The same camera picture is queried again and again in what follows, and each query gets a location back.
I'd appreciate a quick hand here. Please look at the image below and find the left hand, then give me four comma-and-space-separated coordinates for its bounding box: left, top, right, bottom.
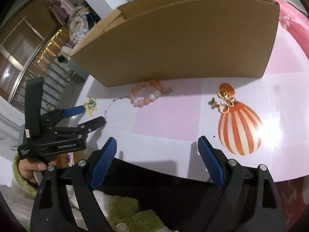
18, 157, 58, 184

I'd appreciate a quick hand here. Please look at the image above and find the grey metal cabinet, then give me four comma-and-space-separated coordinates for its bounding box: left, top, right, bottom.
67, 59, 89, 80

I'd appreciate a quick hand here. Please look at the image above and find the green fuzzy sleeve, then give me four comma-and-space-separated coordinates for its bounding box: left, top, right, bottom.
12, 154, 37, 199

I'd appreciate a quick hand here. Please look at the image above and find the brown cardboard box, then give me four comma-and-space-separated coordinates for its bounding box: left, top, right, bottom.
71, 0, 280, 87

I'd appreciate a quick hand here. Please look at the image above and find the pink orange bead bracelet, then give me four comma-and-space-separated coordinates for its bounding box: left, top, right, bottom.
129, 78, 165, 108

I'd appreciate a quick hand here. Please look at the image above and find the pile of clothes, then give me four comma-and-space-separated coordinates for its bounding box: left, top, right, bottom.
48, 0, 101, 49

